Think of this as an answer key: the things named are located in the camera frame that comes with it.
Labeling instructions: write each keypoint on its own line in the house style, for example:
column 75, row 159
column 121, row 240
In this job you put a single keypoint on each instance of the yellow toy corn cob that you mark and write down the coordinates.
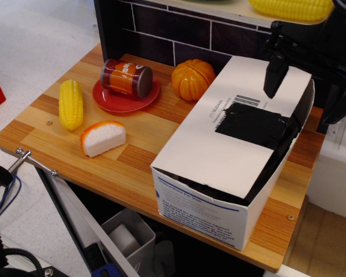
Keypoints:
column 70, row 106

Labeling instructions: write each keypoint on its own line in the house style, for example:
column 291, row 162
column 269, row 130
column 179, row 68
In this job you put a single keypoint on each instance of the white orange toy cheese wedge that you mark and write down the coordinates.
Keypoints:
column 102, row 137

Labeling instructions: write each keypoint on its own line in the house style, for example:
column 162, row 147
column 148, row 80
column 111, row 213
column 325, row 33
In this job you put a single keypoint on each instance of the red orange toy can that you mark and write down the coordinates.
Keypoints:
column 127, row 78

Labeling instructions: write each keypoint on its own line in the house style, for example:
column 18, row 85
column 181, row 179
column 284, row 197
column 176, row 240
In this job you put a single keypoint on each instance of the white cardboard box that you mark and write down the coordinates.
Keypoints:
column 205, row 174

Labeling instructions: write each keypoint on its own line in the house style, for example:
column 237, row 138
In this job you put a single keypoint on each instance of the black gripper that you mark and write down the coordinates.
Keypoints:
column 318, row 49

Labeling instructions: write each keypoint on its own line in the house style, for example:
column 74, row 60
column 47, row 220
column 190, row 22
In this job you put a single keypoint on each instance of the metal clamp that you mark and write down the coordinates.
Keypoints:
column 7, row 175

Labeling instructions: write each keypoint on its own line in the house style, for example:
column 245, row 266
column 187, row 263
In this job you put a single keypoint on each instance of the grey plastic bin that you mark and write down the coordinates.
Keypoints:
column 134, row 239

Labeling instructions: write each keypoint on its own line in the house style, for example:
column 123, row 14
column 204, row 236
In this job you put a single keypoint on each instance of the black tiled back panel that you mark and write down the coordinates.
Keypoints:
column 162, row 32

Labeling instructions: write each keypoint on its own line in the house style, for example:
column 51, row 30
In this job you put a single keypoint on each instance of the wooden shelf board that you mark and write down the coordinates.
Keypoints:
column 240, row 11

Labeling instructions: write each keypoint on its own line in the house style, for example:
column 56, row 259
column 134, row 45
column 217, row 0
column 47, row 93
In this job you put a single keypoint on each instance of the yellow corn on shelf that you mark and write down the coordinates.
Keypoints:
column 303, row 10

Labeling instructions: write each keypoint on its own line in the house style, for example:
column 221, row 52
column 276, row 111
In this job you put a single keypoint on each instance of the red plate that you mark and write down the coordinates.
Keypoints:
column 122, row 103

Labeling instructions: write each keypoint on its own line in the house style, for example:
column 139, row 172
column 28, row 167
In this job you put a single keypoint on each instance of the orange toy pumpkin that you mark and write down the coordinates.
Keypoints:
column 191, row 78

